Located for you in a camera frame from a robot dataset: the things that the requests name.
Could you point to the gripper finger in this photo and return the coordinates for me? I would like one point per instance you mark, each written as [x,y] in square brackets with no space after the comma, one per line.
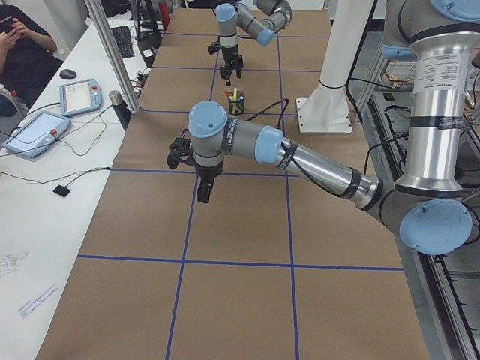
[225,72]
[204,191]
[238,69]

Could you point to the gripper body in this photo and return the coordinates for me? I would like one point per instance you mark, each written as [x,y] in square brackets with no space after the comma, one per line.
[229,54]
[207,172]

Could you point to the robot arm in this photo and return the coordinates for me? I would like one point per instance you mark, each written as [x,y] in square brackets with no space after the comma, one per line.
[233,16]
[423,207]

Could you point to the black mesh pen cup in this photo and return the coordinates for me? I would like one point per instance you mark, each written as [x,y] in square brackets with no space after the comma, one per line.
[236,108]

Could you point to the dark metal water bottle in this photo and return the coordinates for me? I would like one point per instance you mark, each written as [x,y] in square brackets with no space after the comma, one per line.
[120,107]

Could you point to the black keyboard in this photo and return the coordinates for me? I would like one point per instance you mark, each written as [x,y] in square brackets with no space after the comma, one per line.
[123,40]

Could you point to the small black square pad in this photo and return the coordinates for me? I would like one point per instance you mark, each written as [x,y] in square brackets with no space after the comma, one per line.
[61,190]

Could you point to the far teach pendant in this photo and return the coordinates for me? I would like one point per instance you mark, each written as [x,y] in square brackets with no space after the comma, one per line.
[80,97]

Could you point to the teach pendant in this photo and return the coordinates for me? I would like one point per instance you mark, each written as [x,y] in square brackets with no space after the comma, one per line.
[36,136]
[80,97]

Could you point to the white side table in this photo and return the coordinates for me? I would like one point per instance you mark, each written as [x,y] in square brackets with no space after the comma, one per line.
[41,232]

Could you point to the black computer mouse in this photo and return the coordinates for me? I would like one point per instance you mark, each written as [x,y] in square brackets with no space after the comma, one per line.
[67,74]

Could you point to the near teach pendant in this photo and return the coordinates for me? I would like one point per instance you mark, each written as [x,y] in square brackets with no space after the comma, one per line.
[36,136]

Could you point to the seated person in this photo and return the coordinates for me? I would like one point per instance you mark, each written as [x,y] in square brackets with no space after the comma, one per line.
[27,60]

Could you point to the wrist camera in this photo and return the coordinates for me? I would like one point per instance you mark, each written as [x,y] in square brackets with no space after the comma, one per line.
[214,47]
[180,152]

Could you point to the white pedestal base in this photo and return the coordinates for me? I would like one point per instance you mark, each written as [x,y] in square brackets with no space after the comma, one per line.
[326,110]

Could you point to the aluminium frame post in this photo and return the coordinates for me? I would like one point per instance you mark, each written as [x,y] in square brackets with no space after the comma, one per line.
[102,25]

